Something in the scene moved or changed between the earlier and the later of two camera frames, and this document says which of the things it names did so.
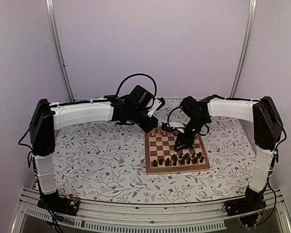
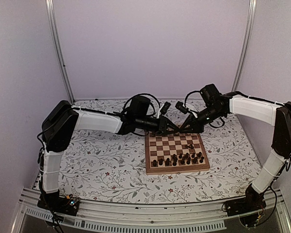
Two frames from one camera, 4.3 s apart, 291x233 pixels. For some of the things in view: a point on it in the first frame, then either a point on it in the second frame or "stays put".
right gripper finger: x=179 y=147 to x=188 y=126
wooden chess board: x=161 y=158 stays put
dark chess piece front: x=188 y=159 stays put
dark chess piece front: x=167 y=162 stays put
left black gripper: x=149 y=126 to x=165 y=122
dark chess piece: x=174 y=158 stays put
